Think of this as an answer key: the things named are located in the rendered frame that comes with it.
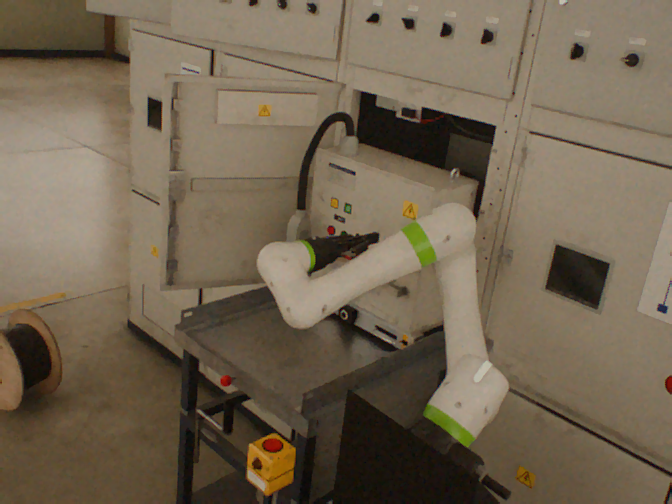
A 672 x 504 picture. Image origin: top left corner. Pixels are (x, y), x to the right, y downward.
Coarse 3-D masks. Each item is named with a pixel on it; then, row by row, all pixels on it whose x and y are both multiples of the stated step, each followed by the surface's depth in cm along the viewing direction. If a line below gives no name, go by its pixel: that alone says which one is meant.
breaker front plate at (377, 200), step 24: (360, 168) 220; (312, 192) 237; (336, 192) 229; (360, 192) 222; (384, 192) 215; (408, 192) 208; (432, 192) 202; (312, 216) 239; (360, 216) 224; (384, 216) 217; (408, 288) 215; (384, 312) 224; (408, 312) 217
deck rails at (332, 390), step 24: (264, 288) 241; (192, 312) 221; (216, 312) 229; (240, 312) 235; (432, 336) 221; (384, 360) 206; (408, 360) 216; (336, 384) 192; (360, 384) 201; (312, 408) 188
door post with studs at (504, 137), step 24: (528, 24) 194; (528, 48) 195; (528, 72) 196; (504, 120) 204; (504, 144) 205; (504, 168) 207; (480, 216) 216; (480, 240) 217; (480, 264) 219; (480, 288) 221
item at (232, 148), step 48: (192, 96) 227; (240, 96) 231; (288, 96) 237; (336, 96) 247; (192, 144) 233; (240, 144) 240; (288, 144) 247; (336, 144) 251; (192, 192) 239; (240, 192) 246; (288, 192) 254; (192, 240) 246; (240, 240) 253; (192, 288) 250
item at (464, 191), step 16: (352, 160) 222; (368, 160) 225; (384, 160) 227; (400, 160) 230; (400, 176) 209; (416, 176) 213; (432, 176) 215; (448, 176) 217; (448, 192) 207; (464, 192) 213; (432, 208) 203; (432, 272) 215; (432, 288) 218; (416, 304) 215; (432, 304) 221; (416, 320) 218; (432, 320) 225
